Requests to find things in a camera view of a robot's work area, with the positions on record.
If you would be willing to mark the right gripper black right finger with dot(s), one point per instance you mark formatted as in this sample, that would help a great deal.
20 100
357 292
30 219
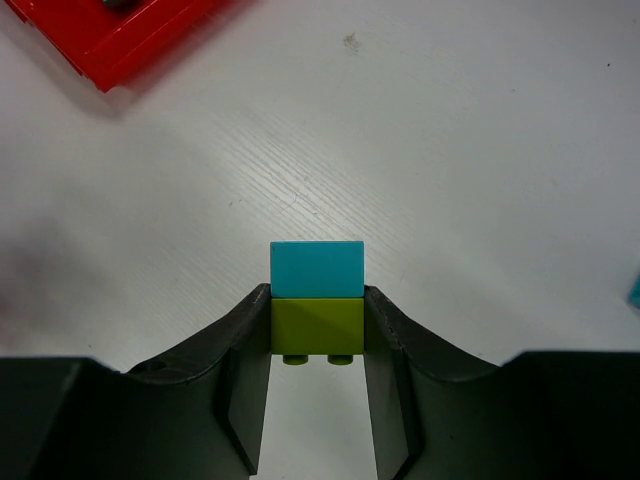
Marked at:
438 412

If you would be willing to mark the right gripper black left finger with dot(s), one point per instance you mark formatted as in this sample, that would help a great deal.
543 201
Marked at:
195 411

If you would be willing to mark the green and blue lego stack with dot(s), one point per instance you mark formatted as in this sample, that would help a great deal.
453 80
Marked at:
317 300

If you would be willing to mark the teal lego brick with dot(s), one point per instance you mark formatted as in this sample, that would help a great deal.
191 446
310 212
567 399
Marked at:
119 4

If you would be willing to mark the red divided bin tray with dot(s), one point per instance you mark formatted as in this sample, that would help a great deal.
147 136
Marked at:
108 48

